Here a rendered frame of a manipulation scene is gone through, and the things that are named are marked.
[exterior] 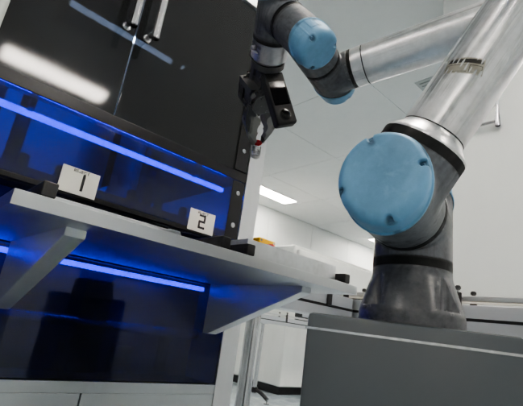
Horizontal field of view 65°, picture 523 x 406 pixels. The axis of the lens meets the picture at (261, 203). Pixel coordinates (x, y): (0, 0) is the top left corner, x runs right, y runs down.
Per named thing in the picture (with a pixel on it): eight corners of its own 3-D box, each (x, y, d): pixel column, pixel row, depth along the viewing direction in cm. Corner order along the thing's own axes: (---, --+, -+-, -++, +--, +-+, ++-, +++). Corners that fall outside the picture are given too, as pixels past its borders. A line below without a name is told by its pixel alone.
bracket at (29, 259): (-11, 307, 79) (10, 241, 83) (6, 308, 81) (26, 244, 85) (39, 321, 54) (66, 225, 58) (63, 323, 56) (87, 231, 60)
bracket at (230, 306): (202, 333, 110) (210, 283, 114) (211, 333, 112) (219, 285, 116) (296, 349, 85) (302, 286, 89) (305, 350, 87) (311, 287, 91)
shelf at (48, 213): (-45, 233, 83) (-42, 224, 84) (225, 289, 127) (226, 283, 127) (9, 203, 49) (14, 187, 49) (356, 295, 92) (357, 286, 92)
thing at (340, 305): (225, 296, 128) (233, 246, 133) (197, 294, 139) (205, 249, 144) (354, 321, 171) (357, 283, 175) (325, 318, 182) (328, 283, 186)
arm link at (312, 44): (352, 60, 75) (319, 32, 81) (329, 18, 66) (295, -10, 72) (319, 91, 76) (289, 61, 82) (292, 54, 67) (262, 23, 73)
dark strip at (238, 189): (222, 237, 120) (259, 14, 143) (234, 240, 123) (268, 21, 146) (225, 236, 119) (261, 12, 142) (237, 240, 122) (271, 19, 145)
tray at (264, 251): (155, 262, 100) (159, 247, 101) (238, 280, 116) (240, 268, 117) (245, 257, 75) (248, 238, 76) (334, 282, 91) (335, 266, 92)
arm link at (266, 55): (296, 46, 82) (259, 50, 78) (292, 67, 85) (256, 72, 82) (279, 29, 86) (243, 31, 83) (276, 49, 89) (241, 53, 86)
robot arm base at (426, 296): (462, 337, 65) (461, 274, 68) (472, 333, 52) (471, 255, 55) (364, 325, 71) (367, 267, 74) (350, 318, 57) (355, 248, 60)
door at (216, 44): (114, 117, 103) (161, -62, 120) (243, 175, 130) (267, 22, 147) (114, 116, 102) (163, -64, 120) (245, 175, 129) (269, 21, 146)
